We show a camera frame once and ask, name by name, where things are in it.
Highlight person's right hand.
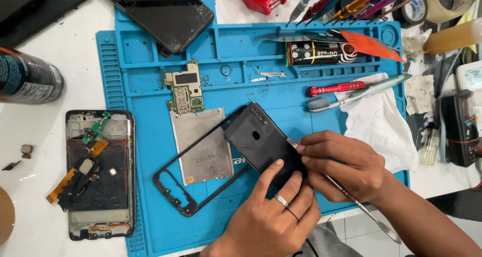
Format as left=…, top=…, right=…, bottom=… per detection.
left=296, top=130, right=392, bottom=204

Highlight person's left hand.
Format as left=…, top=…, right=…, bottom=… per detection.
left=200, top=158, right=322, bottom=257

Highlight metal spudger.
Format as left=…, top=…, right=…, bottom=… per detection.
left=286, top=137, right=402, bottom=245

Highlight black phone back cover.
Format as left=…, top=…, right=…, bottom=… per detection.
left=224, top=101, right=310, bottom=190

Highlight white tissue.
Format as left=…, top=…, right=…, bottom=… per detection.
left=334, top=73, right=419, bottom=174

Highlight person's grey trousers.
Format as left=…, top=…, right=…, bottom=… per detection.
left=289, top=221, right=363, bottom=257

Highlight small clear bottle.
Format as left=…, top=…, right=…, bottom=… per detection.
left=419, top=122, right=441, bottom=166

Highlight stained white paper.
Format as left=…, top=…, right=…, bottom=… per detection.
left=404, top=74, right=438, bottom=117

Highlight silver metal plate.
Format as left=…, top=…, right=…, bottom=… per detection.
left=169, top=107, right=235, bottom=186

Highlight black object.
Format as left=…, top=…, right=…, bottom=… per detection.
left=427, top=188, right=482, bottom=222

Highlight black multimeter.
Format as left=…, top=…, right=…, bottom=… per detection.
left=439, top=89, right=481, bottom=168

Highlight dark printed card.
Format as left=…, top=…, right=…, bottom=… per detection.
left=304, top=30, right=347, bottom=43

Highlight flat metal blade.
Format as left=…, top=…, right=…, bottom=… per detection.
left=262, top=32, right=314, bottom=43

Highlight disassembled phone chassis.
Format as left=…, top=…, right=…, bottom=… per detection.
left=65, top=109, right=136, bottom=241

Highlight white display device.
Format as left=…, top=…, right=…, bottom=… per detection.
left=455, top=60, right=482, bottom=102

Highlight green phone motherboard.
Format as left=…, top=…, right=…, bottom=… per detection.
left=163, top=60, right=205, bottom=115

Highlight yellow screwdriver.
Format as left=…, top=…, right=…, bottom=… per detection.
left=323, top=0, right=393, bottom=26

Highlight blue screwdriver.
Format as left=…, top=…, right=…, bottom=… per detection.
left=304, top=0, right=357, bottom=26

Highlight dark red screwdriver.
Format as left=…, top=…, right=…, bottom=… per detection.
left=295, top=0, right=349, bottom=26

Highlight black tape roll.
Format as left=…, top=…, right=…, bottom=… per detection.
left=392, top=0, right=429, bottom=28

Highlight amber bottle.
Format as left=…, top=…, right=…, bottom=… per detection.
left=423, top=18, right=482, bottom=56

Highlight grey screwdriver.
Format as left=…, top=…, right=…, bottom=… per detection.
left=286, top=0, right=323, bottom=27

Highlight purple screwdriver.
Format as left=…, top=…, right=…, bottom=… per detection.
left=348, top=0, right=419, bottom=25

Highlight thin brown tool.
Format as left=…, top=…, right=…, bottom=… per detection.
left=367, top=0, right=438, bottom=25

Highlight blue silicone repair mat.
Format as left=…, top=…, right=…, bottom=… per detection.
left=96, top=0, right=411, bottom=257

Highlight black speaker module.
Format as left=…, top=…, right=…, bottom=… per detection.
left=57, top=157, right=101, bottom=213

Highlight beige masking tape roll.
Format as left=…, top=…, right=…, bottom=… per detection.
left=427, top=0, right=477, bottom=24

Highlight small green circuit board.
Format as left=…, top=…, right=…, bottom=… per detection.
left=81, top=111, right=111, bottom=145

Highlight brown round object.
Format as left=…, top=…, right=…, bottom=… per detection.
left=0, top=187, right=16, bottom=246

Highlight dark spray can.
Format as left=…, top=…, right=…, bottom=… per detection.
left=0, top=46, right=66, bottom=105

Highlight black tablet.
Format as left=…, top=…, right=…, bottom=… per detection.
left=0, top=0, right=93, bottom=49

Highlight toothbrush with green handle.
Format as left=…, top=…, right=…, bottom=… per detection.
left=307, top=74, right=413, bottom=113

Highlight black phone middle frame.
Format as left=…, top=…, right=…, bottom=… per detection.
left=152, top=105, right=254, bottom=217

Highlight grey cable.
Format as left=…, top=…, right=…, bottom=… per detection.
left=438, top=49, right=464, bottom=164

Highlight small metal bracket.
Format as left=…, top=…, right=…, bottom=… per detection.
left=256, top=70, right=287, bottom=79

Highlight orange flex cable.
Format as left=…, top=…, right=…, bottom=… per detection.
left=46, top=138, right=109, bottom=204

